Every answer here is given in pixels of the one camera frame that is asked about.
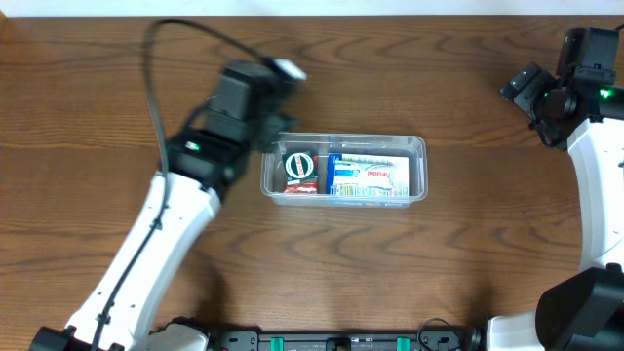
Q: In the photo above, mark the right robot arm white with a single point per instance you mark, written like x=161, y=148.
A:
x=579, y=110

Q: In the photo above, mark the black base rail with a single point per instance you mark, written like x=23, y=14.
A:
x=436, y=338

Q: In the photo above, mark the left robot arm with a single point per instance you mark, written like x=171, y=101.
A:
x=205, y=158

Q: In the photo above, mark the green box round logo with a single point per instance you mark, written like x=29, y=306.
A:
x=300, y=167

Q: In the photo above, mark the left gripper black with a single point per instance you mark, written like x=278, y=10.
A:
x=268, y=131

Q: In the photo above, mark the red medicine sachet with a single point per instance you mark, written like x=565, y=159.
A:
x=310, y=187

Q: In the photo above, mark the clear plastic container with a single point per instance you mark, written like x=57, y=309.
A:
x=273, y=178

